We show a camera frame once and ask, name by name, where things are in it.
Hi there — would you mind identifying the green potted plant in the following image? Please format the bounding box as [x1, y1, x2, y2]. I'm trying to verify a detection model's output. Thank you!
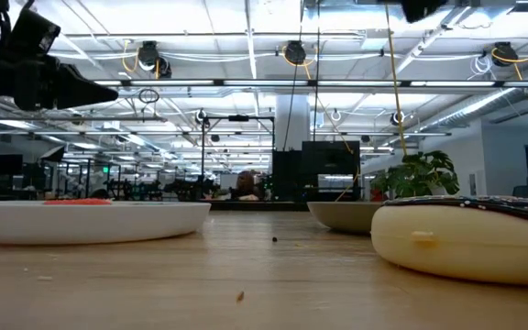
[368, 149, 461, 202]

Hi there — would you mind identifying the small red frosted donut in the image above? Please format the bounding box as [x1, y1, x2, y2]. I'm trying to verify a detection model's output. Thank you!
[43, 197, 113, 206]

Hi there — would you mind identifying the grey round plate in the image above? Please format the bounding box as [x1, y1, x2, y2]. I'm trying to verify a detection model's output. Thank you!
[307, 201, 384, 236]

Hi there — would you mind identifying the dark computer monitor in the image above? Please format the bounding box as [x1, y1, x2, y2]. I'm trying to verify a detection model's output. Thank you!
[0, 153, 24, 176]

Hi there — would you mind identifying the person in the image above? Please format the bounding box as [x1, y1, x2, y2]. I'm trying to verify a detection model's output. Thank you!
[229, 170, 265, 202]

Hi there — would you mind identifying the black cabinet with window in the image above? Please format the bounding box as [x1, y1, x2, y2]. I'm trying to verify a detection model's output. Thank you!
[302, 140, 362, 202]

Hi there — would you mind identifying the silver ventilation duct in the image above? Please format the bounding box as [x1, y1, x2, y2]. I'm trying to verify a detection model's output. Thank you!
[417, 86, 528, 135]

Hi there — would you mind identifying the distant black rig frame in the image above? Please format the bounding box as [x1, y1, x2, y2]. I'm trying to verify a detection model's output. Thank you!
[201, 114, 276, 202]

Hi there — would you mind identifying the large chocolate sprinkled donut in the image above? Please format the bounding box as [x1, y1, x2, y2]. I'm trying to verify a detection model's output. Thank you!
[370, 194, 528, 286]

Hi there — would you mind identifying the yellow hanging cable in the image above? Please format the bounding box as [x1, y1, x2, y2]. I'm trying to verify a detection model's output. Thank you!
[384, 0, 409, 157]

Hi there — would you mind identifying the black ceiling cable reel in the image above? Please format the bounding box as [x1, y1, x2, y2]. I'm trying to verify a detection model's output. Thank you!
[281, 39, 315, 68]
[490, 40, 528, 69]
[137, 39, 172, 79]

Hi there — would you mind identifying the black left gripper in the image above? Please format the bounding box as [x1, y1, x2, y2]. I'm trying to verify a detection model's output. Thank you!
[0, 7, 119, 111]

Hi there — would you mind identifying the short black cabinet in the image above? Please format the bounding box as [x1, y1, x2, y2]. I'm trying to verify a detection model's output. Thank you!
[271, 149, 304, 202]

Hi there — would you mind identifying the white round plate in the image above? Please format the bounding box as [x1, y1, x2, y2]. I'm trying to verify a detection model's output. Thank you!
[0, 200, 212, 246]

